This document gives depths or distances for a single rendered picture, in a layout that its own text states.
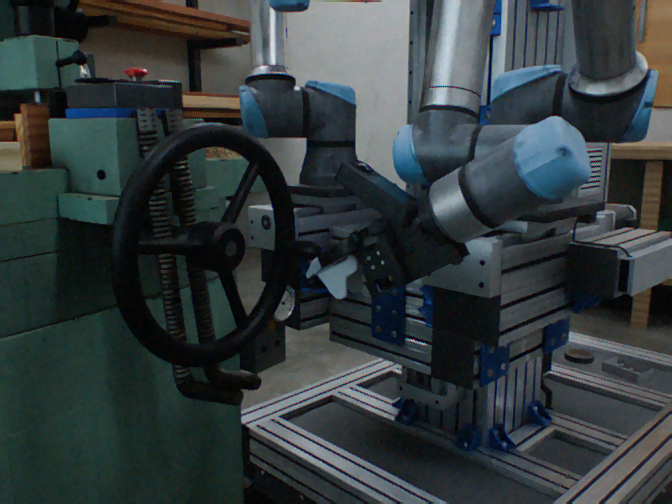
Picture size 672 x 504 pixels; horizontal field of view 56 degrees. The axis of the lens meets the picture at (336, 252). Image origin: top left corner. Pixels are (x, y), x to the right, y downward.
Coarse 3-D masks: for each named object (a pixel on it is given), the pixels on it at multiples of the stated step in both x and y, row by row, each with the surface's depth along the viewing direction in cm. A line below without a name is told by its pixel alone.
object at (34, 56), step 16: (0, 48) 88; (16, 48) 86; (32, 48) 84; (48, 48) 85; (64, 48) 87; (0, 64) 89; (16, 64) 86; (32, 64) 84; (48, 64) 86; (0, 80) 89; (16, 80) 87; (32, 80) 85; (48, 80) 86; (64, 80) 88
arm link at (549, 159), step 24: (552, 120) 60; (504, 144) 63; (528, 144) 60; (552, 144) 59; (576, 144) 61; (480, 168) 63; (504, 168) 61; (528, 168) 60; (552, 168) 59; (576, 168) 59; (480, 192) 63; (504, 192) 62; (528, 192) 61; (552, 192) 61; (480, 216) 64; (504, 216) 64
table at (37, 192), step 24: (24, 168) 77; (48, 168) 77; (216, 168) 98; (240, 168) 102; (0, 192) 71; (24, 192) 73; (48, 192) 75; (72, 192) 78; (168, 192) 79; (216, 192) 85; (0, 216) 71; (24, 216) 73; (48, 216) 76; (72, 216) 75; (96, 216) 72; (144, 216) 76
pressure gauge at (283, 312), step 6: (288, 288) 106; (288, 294) 106; (294, 294) 107; (282, 300) 105; (288, 300) 107; (294, 300) 108; (282, 306) 105; (288, 306) 107; (276, 312) 104; (282, 312) 106; (288, 312) 107; (276, 318) 104; (282, 318) 106; (270, 324) 107
